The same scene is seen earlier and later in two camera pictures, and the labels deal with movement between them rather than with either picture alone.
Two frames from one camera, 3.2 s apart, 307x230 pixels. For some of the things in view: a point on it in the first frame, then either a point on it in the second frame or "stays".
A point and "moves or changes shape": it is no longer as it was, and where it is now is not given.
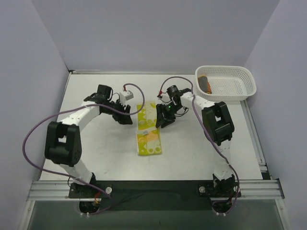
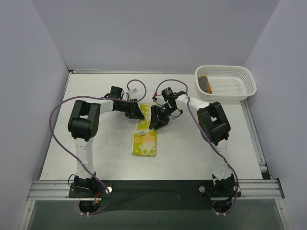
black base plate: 155,195 stays
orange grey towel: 205,84 stays
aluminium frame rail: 248,189 stays
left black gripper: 119,111 to 132,109
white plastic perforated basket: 224,83 stays
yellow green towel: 147,135 moves or changes shape
